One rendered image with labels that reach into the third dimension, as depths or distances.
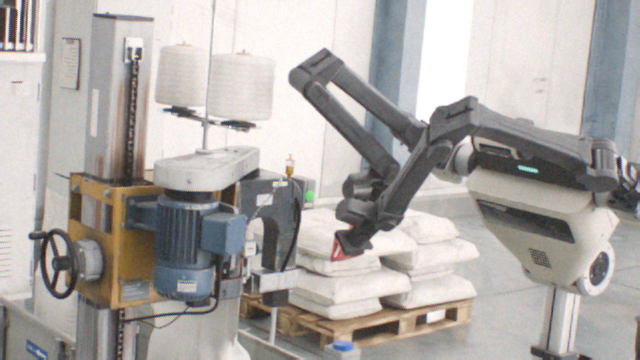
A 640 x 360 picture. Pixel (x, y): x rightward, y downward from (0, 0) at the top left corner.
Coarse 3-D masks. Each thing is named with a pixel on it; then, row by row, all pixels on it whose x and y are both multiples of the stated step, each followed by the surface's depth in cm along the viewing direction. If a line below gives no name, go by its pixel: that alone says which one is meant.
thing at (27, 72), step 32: (32, 0) 533; (0, 32) 530; (32, 32) 534; (0, 64) 523; (32, 64) 535; (0, 96) 526; (32, 96) 538; (0, 128) 529; (32, 128) 541; (0, 160) 532; (32, 160) 544; (0, 192) 535; (32, 192) 547; (0, 224) 539; (32, 224) 551; (0, 256) 541; (32, 256) 555; (0, 288) 544
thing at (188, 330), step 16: (160, 304) 330; (176, 304) 324; (224, 304) 306; (160, 320) 325; (176, 320) 321; (192, 320) 317; (208, 320) 312; (224, 320) 307; (160, 336) 321; (176, 336) 316; (192, 336) 313; (208, 336) 309; (160, 352) 319; (176, 352) 313; (192, 352) 310; (208, 352) 306; (224, 352) 304; (240, 352) 307
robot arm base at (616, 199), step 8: (632, 168) 243; (632, 176) 242; (624, 184) 242; (632, 184) 243; (608, 192) 251; (616, 192) 245; (624, 192) 244; (632, 192) 243; (608, 200) 250; (616, 200) 248; (624, 200) 246; (632, 200) 246; (616, 208) 248; (624, 208) 246; (632, 208) 245
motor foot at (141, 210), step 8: (128, 200) 264; (136, 200) 266; (144, 200) 268; (152, 200) 269; (128, 208) 265; (136, 208) 267; (144, 208) 266; (152, 208) 263; (128, 216) 265; (136, 216) 267; (144, 216) 266; (152, 216) 264; (128, 224) 266; (136, 224) 266; (144, 224) 266; (152, 224) 264
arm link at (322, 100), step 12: (312, 84) 254; (312, 96) 255; (324, 96) 257; (324, 108) 262; (336, 108) 264; (336, 120) 266; (348, 120) 268; (348, 132) 270; (360, 132) 272; (360, 144) 274; (372, 144) 276; (372, 156) 277; (384, 156) 279; (384, 168) 280
